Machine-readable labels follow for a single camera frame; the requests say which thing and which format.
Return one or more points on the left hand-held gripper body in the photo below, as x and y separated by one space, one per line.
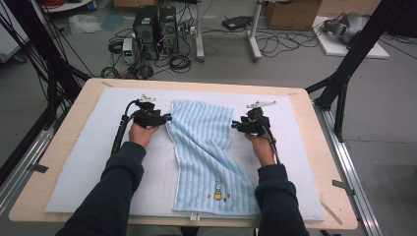
147 116

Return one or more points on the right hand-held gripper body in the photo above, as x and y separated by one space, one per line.
255 124

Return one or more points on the blue striped towel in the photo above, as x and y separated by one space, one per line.
203 147

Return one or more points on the person's left hand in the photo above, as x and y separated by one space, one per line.
141 134

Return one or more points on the person's right hand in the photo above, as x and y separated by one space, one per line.
264 149

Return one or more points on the white power supply box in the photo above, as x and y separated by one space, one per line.
128 50

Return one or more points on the white grid mat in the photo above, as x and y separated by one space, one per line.
91 157

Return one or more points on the wide black computer tower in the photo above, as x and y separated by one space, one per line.
145 32

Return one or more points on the narrow black computer tower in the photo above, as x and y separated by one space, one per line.
168 29

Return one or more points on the white desk leg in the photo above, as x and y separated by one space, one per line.
254 36
199 32

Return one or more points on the black flat device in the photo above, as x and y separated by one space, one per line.
236 23

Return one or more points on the black tape piece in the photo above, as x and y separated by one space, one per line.
342 186
38 168

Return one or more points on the white floor board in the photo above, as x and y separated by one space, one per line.
334 49

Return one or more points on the clear plastic bag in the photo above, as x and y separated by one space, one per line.
84 24

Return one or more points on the person's legs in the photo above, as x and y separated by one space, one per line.
154 232

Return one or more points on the large cardboard box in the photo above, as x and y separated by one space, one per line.
291 14

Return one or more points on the thin wooden strip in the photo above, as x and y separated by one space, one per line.
331 212

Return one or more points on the white round table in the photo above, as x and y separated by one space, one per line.
70 6

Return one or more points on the grey headset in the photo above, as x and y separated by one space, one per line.
350 26

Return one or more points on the white cabinet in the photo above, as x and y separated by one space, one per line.
8 39

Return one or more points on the aluminium rail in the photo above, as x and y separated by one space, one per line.
23 164
347 170

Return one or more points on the black metal frame stand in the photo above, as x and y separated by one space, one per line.
46 59
354 55

